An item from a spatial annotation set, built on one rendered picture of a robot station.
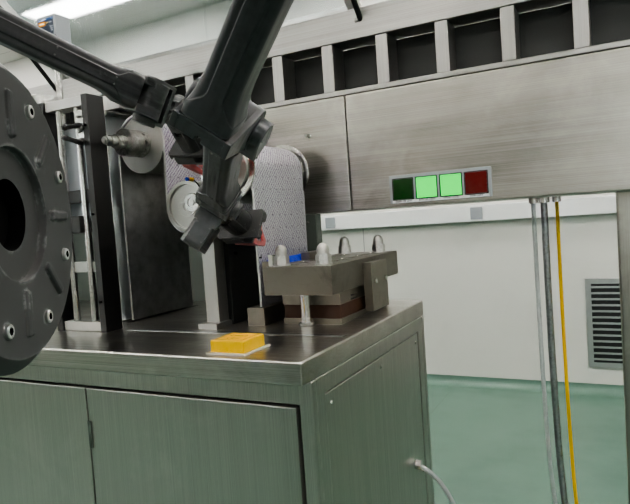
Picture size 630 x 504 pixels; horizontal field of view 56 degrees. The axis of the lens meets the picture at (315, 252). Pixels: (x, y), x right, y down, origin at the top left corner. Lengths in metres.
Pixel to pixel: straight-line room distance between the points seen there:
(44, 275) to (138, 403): 0.92
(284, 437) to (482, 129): 0.84
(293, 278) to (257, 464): 0.37
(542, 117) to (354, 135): 0.46
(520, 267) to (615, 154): 2.44
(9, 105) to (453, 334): 3.75
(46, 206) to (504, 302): 3.62
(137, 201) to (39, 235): 1.27
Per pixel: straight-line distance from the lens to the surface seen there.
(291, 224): 1.45
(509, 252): 3.81
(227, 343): 1.05
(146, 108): 1.13
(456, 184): 1.46
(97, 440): 1.33
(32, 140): 0.32
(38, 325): 0.30
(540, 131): 1.44
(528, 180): 1.44
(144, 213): 1.60
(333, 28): 1.64
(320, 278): 1.19
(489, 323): 3.89
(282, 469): 1.06
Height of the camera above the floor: 1.12
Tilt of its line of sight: 3 degrees down
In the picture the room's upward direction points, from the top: 4 degrees counter-clockwise
